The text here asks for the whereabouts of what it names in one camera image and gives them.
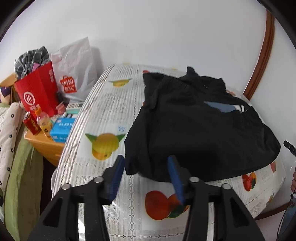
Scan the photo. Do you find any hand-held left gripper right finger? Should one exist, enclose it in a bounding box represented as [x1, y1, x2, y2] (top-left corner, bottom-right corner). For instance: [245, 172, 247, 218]
[167, 155, 266, 241]

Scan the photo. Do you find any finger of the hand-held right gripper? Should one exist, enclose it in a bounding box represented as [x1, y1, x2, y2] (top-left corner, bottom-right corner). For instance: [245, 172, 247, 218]
[283, 140, 296, 158]

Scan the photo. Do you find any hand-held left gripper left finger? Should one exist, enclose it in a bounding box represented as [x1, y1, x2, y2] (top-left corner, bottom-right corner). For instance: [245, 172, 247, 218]
[28, 155, 126, 241]

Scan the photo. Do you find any black white blue jacket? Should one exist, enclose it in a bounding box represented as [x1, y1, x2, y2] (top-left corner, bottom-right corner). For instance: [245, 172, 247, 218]
[124, 66, 281, 183]

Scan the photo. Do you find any fruit print tablecloth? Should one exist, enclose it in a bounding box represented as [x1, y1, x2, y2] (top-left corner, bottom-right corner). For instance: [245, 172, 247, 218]
[51, 64, 287, 241]

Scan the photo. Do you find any blue cardboard box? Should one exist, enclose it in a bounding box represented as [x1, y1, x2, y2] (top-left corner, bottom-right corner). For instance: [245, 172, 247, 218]
[50, 118, 77, 142]

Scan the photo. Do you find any wooden nightstand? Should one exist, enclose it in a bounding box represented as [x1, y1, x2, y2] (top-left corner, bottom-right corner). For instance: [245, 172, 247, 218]
[24, 130, 66, 167]

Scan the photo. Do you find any white remote control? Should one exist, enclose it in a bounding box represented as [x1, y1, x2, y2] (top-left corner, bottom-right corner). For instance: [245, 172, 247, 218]
[65, 102, 84, 111]

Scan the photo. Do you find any orange drink bottle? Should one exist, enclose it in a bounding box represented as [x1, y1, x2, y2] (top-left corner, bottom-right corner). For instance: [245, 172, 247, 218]
[35, 108, 53, 138]

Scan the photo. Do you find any green blanket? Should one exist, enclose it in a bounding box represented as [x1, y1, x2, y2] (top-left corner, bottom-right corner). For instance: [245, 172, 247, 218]
[3, 132, 44, 241]

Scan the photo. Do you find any red drink can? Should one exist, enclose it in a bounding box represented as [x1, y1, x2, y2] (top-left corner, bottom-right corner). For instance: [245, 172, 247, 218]
[23, 111, 42, 135]

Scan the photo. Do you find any white floral quilt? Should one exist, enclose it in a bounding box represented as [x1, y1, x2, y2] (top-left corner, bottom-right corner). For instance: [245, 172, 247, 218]
[0, 102, 26, 193]

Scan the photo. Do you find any red paper bag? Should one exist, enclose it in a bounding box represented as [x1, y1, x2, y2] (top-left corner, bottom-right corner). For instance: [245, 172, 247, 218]
[14, 61, 59, 116]

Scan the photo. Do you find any white plastic shopping bag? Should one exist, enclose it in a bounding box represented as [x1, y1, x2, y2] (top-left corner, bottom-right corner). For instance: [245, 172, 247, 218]
[51, 37, 99, 103]

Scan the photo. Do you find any purple pillow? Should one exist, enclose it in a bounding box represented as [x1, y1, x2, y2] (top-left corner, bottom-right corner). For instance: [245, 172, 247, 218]
[0, 86, 12, 105]

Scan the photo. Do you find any wooden headboard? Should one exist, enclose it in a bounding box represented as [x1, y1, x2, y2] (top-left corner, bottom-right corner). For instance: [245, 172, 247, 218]
[0, 73, 22, 103]

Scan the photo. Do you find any grey plaid cloth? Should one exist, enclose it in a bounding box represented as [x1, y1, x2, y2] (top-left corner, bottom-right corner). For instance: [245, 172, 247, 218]
[14, 46, 51, 82]

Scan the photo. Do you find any black cable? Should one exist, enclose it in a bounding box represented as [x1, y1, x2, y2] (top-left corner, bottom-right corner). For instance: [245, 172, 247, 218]
[276, 192, 296, 241]

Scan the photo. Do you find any brown wooden door frame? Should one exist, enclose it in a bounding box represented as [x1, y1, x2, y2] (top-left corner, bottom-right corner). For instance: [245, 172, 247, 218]
[242, 9, 275, 100]

